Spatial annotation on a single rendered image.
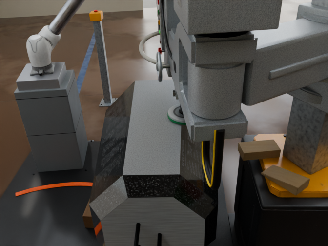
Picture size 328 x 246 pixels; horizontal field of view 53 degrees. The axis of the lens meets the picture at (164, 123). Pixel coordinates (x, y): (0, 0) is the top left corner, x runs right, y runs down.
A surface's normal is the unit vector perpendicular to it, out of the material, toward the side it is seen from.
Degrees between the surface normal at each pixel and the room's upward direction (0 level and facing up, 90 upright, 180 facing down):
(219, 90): 90
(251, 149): 0
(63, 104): 90
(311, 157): 90
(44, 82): 90
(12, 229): 0
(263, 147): 0
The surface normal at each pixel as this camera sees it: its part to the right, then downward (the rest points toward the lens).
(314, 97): -0.66, 0.41
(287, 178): -0.15, -0.91
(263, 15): 0.10, 0.52
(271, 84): 0.51, 0.44
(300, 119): -0.88, 0.27
